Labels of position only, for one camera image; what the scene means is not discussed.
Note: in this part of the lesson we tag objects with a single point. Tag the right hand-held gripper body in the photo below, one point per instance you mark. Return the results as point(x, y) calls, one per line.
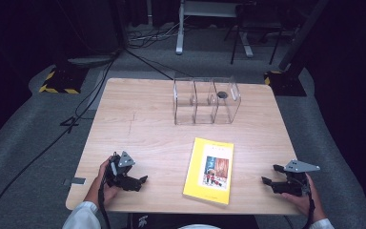
point(295, 181)

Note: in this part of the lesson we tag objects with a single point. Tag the person's left hand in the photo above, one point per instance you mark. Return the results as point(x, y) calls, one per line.
point(99, 187)

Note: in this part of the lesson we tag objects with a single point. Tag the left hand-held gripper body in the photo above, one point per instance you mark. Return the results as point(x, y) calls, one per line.
point(120, 170)

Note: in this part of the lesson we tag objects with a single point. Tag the black chair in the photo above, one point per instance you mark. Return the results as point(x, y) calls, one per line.
point(254, 28)

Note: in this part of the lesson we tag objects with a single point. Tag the black round table grommet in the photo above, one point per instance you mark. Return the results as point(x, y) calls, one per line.
point(222, 94)

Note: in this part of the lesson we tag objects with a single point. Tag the person's dark torso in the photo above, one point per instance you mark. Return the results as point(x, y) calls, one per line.
point(190, 221)

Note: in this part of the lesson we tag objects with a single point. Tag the grey tape strip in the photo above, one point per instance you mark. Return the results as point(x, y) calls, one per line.
point(75, 181)

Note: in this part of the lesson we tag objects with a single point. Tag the person's right hand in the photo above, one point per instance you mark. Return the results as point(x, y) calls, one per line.
point(308, 203)

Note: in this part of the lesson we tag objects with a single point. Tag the yellow book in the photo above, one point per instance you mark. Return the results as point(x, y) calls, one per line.
point(210, 171)

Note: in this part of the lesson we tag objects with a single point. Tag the white desk frame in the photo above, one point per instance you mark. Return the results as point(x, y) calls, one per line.
point(184, 25)

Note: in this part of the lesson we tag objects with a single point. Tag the grey slanted metal pole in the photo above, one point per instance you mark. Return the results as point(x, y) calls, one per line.
point(301, 33)

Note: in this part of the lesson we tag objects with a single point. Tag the clear acrylic file holder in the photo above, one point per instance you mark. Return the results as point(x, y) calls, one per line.
point(206, 101)

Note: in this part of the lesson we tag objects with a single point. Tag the yellow black striped stand base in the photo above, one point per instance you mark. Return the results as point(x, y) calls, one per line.
point(284, 83)
point(62, 80)

